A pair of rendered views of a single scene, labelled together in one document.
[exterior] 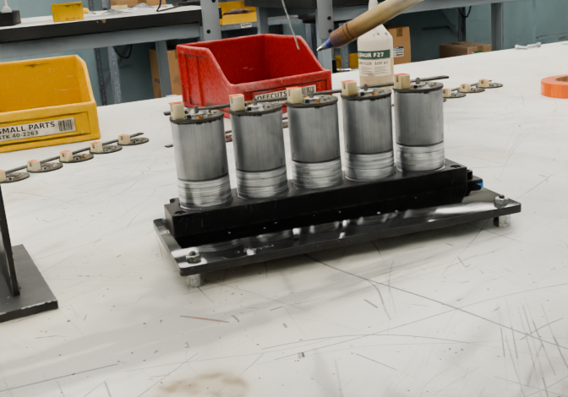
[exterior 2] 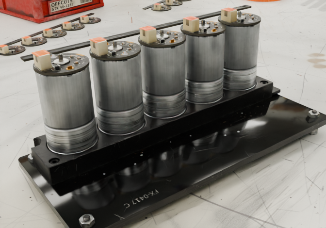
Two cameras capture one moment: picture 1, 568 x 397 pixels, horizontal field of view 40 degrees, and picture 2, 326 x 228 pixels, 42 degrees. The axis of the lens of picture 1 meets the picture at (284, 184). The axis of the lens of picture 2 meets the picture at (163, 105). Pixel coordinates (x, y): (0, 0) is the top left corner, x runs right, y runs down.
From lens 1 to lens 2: 18 cm
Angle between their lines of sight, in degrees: 20
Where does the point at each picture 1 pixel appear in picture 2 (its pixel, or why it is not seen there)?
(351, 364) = not seen: outside the picture
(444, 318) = not seen: outside the picture
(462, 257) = (310, 176)
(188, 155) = (59, 106)
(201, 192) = (73, 138)
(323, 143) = (176, 78)
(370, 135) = (211, 66)
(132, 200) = not seen: outside the picture
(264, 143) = (128, 85)
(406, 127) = (233, 54)
